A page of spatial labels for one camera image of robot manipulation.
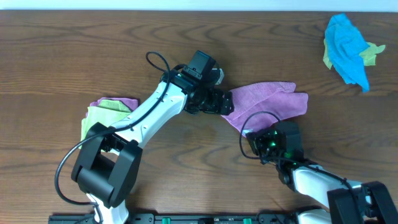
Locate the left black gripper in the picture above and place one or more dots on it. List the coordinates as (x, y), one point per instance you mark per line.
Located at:
(226, 102)

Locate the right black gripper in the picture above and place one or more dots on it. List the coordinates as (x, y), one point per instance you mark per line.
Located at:
(257, 139)

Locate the purple microfiber cloth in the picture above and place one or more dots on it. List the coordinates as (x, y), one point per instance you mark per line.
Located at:
(258, 106)

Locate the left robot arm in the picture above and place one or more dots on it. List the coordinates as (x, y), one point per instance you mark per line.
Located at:
(109, 156)

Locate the folded purple cloth underneath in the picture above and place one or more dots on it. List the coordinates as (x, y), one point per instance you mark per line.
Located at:
(120, 104)

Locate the folded green cloth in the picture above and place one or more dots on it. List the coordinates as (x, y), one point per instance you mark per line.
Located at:
(96, 114)

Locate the blue crumpled cloth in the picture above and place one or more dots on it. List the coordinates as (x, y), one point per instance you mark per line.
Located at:
(345, 43)

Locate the yellow-green crumpled cloth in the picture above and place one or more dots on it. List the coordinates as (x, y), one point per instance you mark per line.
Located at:
(369, 55)

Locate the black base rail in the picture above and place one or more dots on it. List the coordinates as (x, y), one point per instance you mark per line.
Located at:
(148, 218)

